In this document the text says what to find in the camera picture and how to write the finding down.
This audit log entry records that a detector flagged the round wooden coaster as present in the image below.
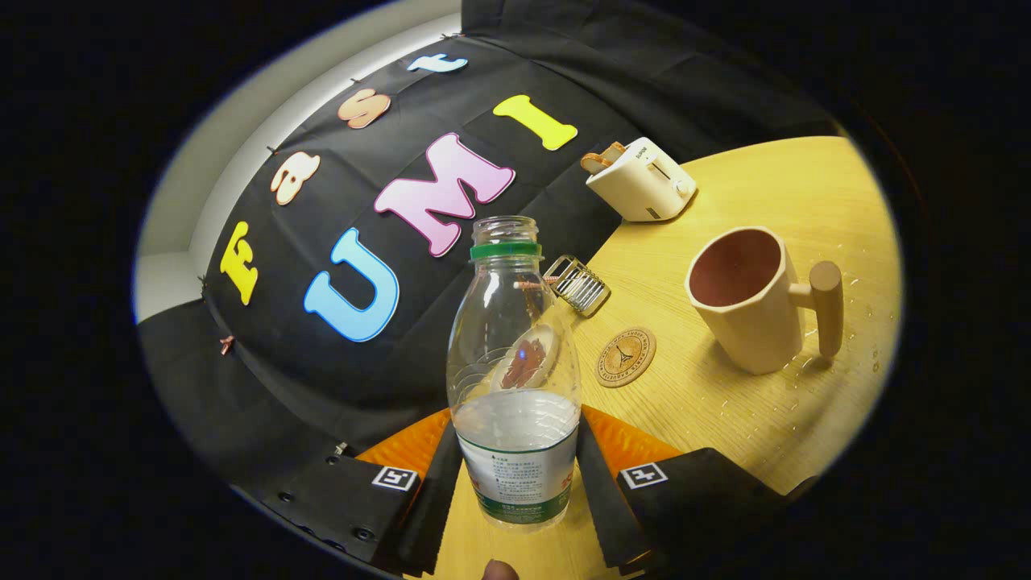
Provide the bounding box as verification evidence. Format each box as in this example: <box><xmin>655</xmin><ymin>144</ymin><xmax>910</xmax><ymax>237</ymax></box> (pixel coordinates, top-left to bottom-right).
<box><xmin>595</xmin><ymin>326</ymin><xmax>657</xmax><ymax>389</ymax></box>

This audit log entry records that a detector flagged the white toaster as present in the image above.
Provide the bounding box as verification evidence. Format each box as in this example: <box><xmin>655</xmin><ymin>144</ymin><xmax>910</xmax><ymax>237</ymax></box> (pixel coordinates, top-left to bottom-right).
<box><xmin>586</xmin><ymin>137</ymin><xmax>698</xmax><ymax>223</ymax></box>

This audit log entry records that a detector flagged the white round plate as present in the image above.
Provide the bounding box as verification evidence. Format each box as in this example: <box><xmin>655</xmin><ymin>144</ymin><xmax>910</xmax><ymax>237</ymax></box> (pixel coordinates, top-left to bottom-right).
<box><xmin>490</xmin><ymin>322</ymin><xmax>561</xmax><ymax>393</ymax></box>

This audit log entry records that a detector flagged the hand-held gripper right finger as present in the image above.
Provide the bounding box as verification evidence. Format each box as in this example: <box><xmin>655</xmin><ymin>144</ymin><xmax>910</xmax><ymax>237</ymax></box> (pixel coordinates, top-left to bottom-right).
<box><xmin>573</xmin><ymin>405</ymin><xmax>790</xmax><ymax>577</ymax></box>

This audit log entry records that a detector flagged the clear plastic juice bottle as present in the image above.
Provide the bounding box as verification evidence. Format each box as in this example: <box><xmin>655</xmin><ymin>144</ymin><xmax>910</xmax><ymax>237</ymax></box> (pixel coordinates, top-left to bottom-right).
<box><xmin>445</xmin><ymin>215</ymin><xmax>582</xmax><ymax>532</ymax></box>

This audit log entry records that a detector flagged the beige cup with wooden handle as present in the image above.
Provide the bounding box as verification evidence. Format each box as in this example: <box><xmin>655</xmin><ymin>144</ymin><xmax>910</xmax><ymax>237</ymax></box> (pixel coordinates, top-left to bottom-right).
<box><xmin>685</xmin><ymin>226</ymin><xmax>845</xmax><ymax>376</ymax></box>

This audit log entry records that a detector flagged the black backdrop cloth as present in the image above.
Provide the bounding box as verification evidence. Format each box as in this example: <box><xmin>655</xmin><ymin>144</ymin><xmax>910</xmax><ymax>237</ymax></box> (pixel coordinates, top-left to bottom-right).
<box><xmin>137</xmin><ymin>0</ymin><xmax>847</xmax><ymax>500</ymax></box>

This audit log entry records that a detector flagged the small metal wire holder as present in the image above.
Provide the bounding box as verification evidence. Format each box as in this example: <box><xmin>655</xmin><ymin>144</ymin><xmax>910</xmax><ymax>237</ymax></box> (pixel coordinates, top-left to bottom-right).
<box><xmin>544</xmin><ymin>255</ymin><xmax>611</xmax><ymax>318</ymax></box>

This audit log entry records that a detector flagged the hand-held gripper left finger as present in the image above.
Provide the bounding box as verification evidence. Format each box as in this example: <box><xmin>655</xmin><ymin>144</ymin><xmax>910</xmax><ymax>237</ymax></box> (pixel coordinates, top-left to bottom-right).
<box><xmin>230</xmin><ymin>408</ymin><xmax>466</xmax><ymax>579</ymax></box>

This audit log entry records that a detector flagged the wooden table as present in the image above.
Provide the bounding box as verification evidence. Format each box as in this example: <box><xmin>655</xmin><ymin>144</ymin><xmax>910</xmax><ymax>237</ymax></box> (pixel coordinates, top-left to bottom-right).
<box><xmin>419</xmin><ymin>135</ymin><xmax>903</xmax><ymax>580</ymax></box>

